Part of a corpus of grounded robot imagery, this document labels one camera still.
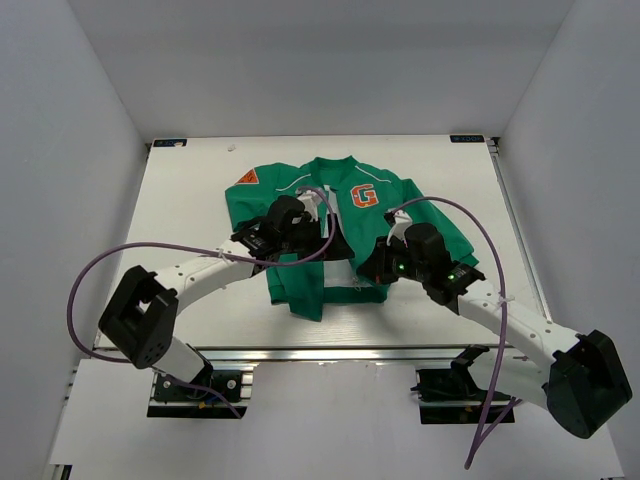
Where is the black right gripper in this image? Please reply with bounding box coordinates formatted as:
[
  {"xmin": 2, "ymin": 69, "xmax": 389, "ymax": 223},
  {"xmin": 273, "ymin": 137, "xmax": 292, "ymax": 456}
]
[{"xmin": 358, "ymin": 235, "xmax": 429, "ymax": 285}]

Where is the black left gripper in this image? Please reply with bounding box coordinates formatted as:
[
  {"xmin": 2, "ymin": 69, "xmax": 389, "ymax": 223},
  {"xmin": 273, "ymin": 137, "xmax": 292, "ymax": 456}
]
[{"xmin": 278, "ymin": 214, "xmax": 354, "ymax": 262}]

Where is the green varsity jacket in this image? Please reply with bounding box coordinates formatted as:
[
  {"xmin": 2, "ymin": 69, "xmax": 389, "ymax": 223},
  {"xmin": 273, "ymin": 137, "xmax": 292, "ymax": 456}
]
[{"xmin": 225, "ymin": 157, "xmax": 478, "ymax": 321}]

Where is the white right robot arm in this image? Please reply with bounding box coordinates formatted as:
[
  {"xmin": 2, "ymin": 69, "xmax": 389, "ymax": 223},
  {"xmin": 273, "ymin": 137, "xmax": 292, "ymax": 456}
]
[{"xmin": 357, "ymin": 223, "xmax": 632, "ymax": 439}]

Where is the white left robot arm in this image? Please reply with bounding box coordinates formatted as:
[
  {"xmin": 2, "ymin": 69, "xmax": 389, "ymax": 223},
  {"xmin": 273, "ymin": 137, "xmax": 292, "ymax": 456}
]
[{"xmin": 98, "ymin": 188, "xmax": 353, "ymax": 399}]

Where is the blue right corner label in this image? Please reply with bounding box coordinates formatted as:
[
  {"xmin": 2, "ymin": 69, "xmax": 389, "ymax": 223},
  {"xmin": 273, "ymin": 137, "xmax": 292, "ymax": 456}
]
[{"xmin": 449, "ymin": 134, "xmax": 485, "ymax": 144}]

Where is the blue corner label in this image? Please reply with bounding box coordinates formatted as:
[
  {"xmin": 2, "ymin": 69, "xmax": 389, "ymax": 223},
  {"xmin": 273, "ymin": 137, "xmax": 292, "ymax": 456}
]
[
  {"xmin": 152, "ymin": 138, "xmax": 187, "ymax": 148},
  {"xmin": 449, "ymin": 134, "xmax": 485, "ymax": 144}
]

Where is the blue left corner label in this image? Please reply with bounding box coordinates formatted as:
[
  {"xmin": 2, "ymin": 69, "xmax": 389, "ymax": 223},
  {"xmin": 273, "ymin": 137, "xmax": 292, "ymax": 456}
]
[{"xmin": 152, "ymin": 138, "xmax": 187, "ymax": 148}]

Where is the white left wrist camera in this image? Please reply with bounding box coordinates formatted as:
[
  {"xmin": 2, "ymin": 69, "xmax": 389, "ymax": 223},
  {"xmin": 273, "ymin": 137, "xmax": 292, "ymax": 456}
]
[{"xmin": 296, "ymin": 186, "xmax": 326, "ymax": 222}]

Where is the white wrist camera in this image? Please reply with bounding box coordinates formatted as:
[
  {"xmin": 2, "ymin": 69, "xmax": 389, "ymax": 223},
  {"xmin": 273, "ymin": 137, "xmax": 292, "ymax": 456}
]
[
  {"xmin": 296, "ymin": 186, "xmax": 326, "ymax": 222},
  {"xmin": 384, "ymin": 209, "xmax": 413, "ymax": 246}
]

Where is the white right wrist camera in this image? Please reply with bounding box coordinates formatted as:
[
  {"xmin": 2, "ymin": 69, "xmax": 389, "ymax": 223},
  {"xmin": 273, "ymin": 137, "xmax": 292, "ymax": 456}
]
[{"xmin": 384, "ymin": 209, "xmax": 413, "ymax": 246}]

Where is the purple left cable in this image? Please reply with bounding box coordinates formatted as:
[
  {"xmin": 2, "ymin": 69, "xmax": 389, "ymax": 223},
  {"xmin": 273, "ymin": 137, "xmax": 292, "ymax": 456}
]
[{"xmin": 67, "ymin": 185, "xmax": 337, "ymax": 419}]

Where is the purple cable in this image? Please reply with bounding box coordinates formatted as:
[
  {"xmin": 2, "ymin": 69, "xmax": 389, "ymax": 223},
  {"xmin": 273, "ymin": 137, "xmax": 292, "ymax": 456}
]
[
  {"xmin": 67, "ymin": 185, "xmax": 337, "ymax": 419},
  {"xmin": 384, "ymin": 195, "xmax": 524, "ymax": 470}
]

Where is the aluminium right side rail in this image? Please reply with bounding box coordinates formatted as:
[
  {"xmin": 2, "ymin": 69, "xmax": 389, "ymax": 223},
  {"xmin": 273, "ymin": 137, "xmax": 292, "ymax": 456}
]
[{"xmin": 485, "ymin": 137, "xmax": 553, "ymax": 322}]

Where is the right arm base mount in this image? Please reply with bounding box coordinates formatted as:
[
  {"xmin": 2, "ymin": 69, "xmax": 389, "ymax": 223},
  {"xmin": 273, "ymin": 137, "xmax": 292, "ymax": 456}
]
[{"xmin": 407, "ymin": 344, "xmax": 496, "ymax": 425}]

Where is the aluminium table edge rail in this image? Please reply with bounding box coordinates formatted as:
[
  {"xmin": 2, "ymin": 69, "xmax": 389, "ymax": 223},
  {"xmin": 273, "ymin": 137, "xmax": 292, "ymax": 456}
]
[{"xmin": 94, "ymin": 345, "xmax": 526, "ymax": 365}]

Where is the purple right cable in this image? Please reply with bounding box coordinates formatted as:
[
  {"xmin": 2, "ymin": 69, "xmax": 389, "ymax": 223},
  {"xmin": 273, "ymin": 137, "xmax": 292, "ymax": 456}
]
[{"xmin": 384, "ymin": 195, "xmax": 524, "ymax": 470}]

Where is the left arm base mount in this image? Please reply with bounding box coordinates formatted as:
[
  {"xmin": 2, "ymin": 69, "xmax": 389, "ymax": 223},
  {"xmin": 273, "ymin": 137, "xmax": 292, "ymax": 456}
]
[{"xmin": 147, "ymin": 368, "xmax": 253, "ymax": 420}]

